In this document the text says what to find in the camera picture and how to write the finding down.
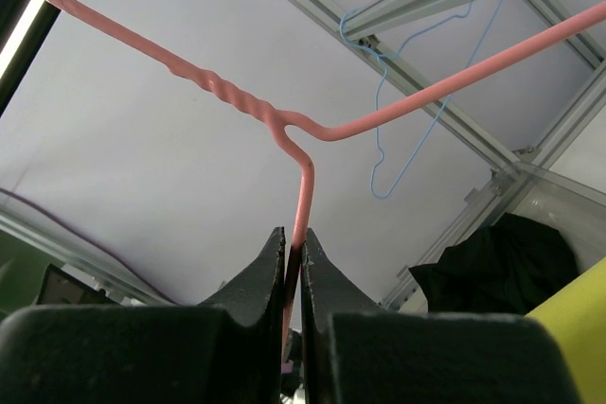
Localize light blue wire hanger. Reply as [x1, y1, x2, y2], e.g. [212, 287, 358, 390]
[338, 2, 507, 200]

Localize yellow-green trousers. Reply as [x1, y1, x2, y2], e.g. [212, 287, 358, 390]
[526, 260, 606, 403]

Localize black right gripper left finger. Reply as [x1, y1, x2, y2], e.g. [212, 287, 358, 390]
[201, 227, 286, 403]

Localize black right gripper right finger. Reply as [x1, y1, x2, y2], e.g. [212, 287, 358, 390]
[300, 229, 382, 403]

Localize left aluminium frame post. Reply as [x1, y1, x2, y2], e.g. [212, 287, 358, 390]
[226, 0, 606, 310]

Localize clear plastic bin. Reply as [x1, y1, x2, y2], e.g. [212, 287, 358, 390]
[492, 162, 605, 272]

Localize pink hanger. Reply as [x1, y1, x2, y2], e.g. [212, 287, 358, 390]
[0, 0, 606, 367]

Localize black trousers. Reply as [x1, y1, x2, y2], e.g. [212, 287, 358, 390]
[410, 214, 579, 315]

